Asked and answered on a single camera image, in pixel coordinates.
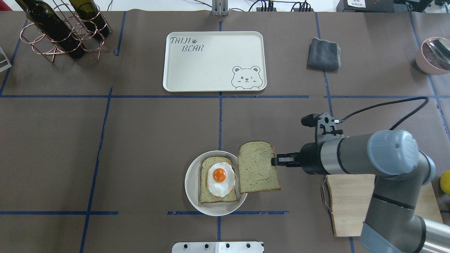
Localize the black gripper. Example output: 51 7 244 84
271 142 324 175

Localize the bread slice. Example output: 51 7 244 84
238 141 281 194
199 156 238 203

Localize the white round plate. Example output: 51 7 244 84
185 150 248 216

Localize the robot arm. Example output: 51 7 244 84
271 130 450 253

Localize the cream bear serving tray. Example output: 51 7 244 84
162 31 267 92

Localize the fried egg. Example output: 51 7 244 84
207 162 236 197

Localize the wooden cutting board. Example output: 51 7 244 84
325 174 443 237

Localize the grey folded cloth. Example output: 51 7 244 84
307 37 341 71

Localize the yellow lemon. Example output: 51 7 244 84
440 170 450 196

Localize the black equipment on back shelf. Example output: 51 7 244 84
336 0 433 13

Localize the pink bowl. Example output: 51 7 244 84
415 37 449 75

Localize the metal spoon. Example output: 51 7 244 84
426 38 450 70

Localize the dark wine bottle right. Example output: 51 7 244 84
69 0 110 40

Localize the dark wine bottle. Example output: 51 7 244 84
16 0 85 59
69 0 110 40

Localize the dark wine bottle left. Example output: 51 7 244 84
16 0 85 59

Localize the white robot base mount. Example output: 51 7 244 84
172 241 265 253

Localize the black camera cable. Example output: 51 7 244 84
334 97 429 131

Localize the grey metal camera post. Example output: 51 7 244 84
212 0 230 17

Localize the copper wire bottle rack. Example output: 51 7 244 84
20 0 112 63

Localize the white frame at left edge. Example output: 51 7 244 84
0 47 12 73

